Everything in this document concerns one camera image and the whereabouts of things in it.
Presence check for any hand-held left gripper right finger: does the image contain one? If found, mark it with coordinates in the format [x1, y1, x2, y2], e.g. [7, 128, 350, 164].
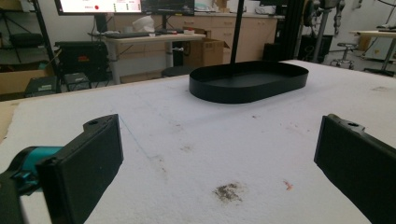
[313, 113, 396, 224]

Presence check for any black metal frame column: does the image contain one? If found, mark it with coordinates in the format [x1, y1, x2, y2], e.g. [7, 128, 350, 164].
[279, 0, 308, 62]

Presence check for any black oval metal tray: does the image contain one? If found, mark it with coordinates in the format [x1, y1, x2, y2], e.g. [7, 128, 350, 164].
[189, 60, 310, 105]

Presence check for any black metal shelf rack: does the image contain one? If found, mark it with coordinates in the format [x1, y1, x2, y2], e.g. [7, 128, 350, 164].
[0, 0, 62, 94]

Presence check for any white felt table mat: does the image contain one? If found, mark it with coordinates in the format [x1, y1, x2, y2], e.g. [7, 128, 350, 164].
[0, 59, 396, 224]

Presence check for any small black equipment box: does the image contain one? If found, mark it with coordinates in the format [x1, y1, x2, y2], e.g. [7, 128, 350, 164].
[24, 75, 59, 98]
[63, 72, 92, 92]

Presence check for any white standing desk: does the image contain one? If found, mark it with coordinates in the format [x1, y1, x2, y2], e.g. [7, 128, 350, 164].
[102, 33, 206, 85]

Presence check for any dark computer monitor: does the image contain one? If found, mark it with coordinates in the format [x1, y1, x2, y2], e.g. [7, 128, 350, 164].
[140, 0, 196, 17]

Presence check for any open cardboard box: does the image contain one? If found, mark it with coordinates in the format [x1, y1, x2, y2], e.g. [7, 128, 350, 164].
[182, 37, 231, 68]

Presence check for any white crumpled bag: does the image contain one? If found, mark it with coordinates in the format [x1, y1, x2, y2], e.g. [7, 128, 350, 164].
[132, 15, 156, 34]

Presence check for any round black stool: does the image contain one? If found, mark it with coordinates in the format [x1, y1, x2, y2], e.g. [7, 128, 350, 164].
[161, 64, 196, 78]

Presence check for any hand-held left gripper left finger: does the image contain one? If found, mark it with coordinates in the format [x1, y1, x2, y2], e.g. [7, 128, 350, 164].
[7, 113, 124, 224]

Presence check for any light wooden table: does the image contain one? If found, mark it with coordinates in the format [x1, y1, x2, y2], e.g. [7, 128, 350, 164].
[348, 29, 396, 77]

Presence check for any wooden cabinet row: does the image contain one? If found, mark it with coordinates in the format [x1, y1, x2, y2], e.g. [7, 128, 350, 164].
[112, 11, 278, 64]

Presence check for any black keyboard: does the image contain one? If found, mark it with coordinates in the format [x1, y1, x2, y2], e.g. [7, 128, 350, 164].
[104, 31, 151, 39]

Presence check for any flat cardboard box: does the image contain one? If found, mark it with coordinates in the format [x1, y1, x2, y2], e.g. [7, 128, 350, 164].
[0, 68, 54, 96]

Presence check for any large black equipment case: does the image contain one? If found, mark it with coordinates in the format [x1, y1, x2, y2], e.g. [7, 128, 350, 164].
[54, 40, 110, 83]

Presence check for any black upright pole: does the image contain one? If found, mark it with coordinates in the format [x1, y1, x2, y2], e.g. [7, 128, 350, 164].
[229, 0, 246, 65]

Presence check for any metal round stool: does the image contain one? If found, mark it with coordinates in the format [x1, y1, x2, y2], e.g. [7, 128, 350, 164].
[329, 42, 360, 71]

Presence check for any bright computer monitor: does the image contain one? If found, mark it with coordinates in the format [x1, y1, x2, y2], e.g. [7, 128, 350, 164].
[54, 0, 143, 17]

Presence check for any grey metal stand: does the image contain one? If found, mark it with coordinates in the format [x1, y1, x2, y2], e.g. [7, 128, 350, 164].
[312, 8, 332, 63]

